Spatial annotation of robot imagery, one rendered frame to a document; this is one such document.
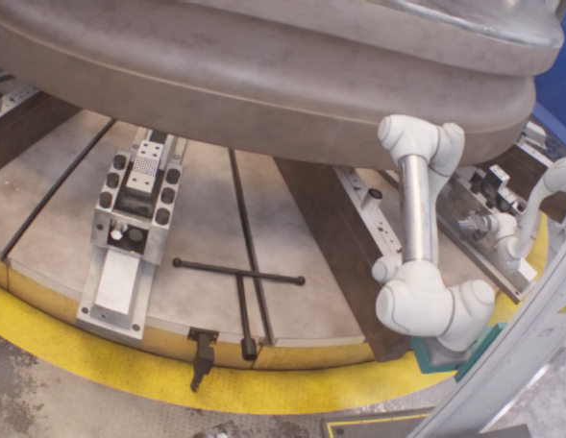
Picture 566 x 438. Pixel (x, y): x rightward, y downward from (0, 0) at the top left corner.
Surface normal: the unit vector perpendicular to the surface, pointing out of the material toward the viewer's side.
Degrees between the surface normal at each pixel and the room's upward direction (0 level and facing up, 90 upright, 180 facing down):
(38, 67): 90
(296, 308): 0
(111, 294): 0
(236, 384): 0
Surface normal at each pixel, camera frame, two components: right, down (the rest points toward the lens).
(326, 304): 0.32, -0.73
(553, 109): -0.72, 0.22
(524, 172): -0.38, 0.49
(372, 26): 0.22, 0.68
